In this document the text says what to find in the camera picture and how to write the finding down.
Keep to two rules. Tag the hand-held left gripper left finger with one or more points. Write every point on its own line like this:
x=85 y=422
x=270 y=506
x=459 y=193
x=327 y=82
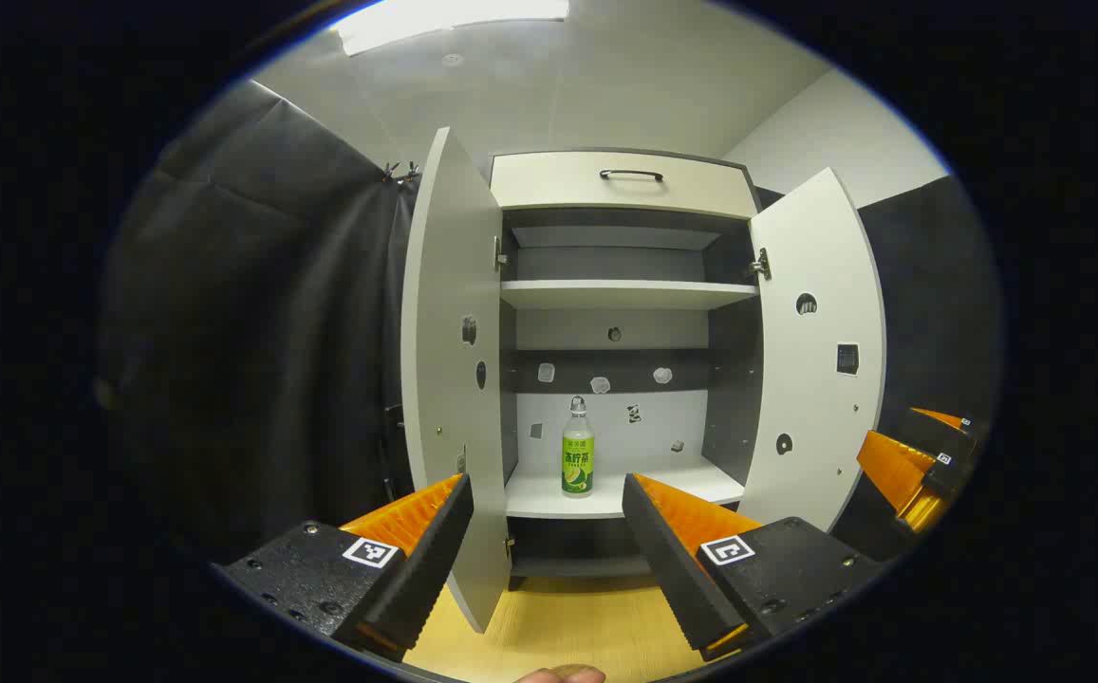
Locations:
x=430 y=560

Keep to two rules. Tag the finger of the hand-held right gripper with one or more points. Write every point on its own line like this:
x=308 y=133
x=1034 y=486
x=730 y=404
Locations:
x=895 y=470
x=942 y=436

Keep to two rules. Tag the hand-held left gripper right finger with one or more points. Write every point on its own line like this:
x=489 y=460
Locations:
x=672 y=569

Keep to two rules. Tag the white cabinet door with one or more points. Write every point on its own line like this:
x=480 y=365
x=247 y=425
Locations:
x=444 y=285
x=814 y=408

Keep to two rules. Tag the green label bottle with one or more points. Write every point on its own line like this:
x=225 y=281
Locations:
x=577 y=446

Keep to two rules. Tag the white cabinet shelf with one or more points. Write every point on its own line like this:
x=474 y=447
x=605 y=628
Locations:
x=539 y=493
x=624 y=294

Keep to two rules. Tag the metal door hinge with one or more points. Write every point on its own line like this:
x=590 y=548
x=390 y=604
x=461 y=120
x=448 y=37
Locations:
x=499 y=254
x=761 y=265

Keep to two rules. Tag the white and grey cabinet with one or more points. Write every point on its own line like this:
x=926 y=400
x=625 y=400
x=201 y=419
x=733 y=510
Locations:
x=558 y=327

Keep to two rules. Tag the black backdrop cloth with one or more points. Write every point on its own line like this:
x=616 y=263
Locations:
x=254 y=332

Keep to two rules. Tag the black backdrop clip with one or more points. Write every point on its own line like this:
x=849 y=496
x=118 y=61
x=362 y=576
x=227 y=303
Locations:
x=410 y=172
x=390 y=174

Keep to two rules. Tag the ceiling light panel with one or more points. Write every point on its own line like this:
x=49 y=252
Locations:
x=454 y=19

